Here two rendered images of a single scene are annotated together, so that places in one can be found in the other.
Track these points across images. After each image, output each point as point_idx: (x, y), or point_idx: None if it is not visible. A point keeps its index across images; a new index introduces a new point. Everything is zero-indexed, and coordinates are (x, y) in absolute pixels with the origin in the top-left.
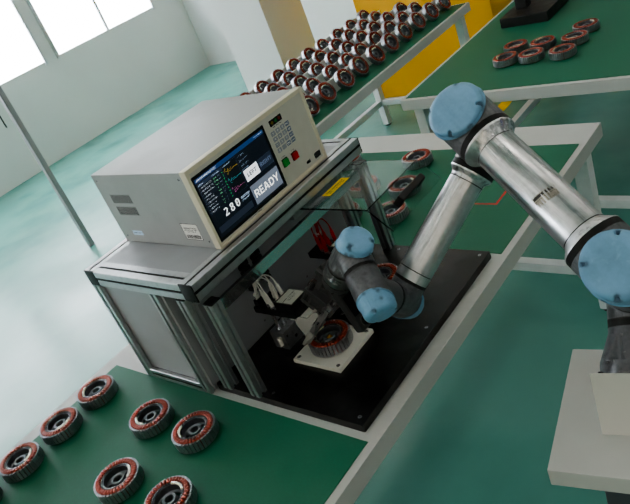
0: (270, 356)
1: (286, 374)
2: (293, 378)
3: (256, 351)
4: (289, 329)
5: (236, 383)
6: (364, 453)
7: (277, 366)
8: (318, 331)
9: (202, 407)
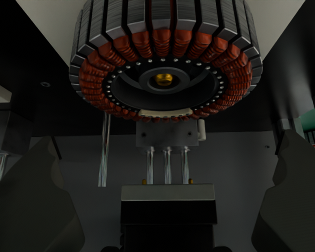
0: (216, 115)
1: (282, 79)
2: (307, 61)
3: (205, 127)
4: (177, 141)
5: (287, 120)
6: None
7: (247, 100)
8: (294, 175)
9: (310, 119)
